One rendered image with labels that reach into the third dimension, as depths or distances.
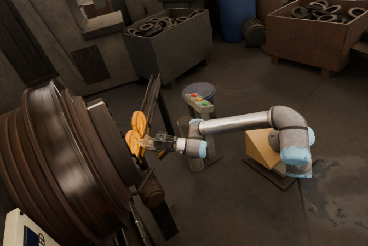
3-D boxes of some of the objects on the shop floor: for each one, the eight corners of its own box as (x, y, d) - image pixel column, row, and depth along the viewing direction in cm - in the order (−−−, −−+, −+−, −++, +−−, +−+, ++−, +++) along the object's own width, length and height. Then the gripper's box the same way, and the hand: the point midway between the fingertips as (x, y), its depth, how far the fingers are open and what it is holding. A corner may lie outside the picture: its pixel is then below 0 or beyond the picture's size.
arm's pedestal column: (273, 135, 209) (273, 129, 205) (317, 160, 180) (318, 153, 176) (241, 160, 194) (241, 154, 190) (284, 192, 165) (285, 184, 161)
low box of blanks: (369, 55, 280) (385, -4, 242) (336, 81, 252) (349, 21, 214) (297, 41, 347) (300, -6, 309) (264, 61, 319) (264, 12, 281)
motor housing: (166, 246, 152) (141, 200, 121) (153, 219, 168) (128, 172, 138) (183, 234, 156) (162, 187, 125) (168, 209, 172) (148, 161, 141)
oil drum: (101, 49, 510) (83, 6, 458) (96, 43, 555) (79, 3, 503) (126, 39, 527) (111, -3, 476) (119, 34, 572) (105, -5, 521)
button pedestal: (210, 167, 195) (197, 109, 159) (195, 151, 213) (181, 96, 177) (225, 158, 200) (217, 99, 164) (210, 143, 218) (199, 87, 182)
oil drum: (264, 35, 391) (264, -25, 340) (240, 28, 436) (237, -25, 385) (289, 23, 409) (293, -35, 357) (264, 18, 454) (264, -34, 402)
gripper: (177, 132, 128) (139, 127, 128) (175, 144, 121) (135, 139, 121) (176, 143, 134) (139, 138, 134) (174, 155, 126) (135, 150, 127)
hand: (139, 142), depth 129 cm, fingers closed
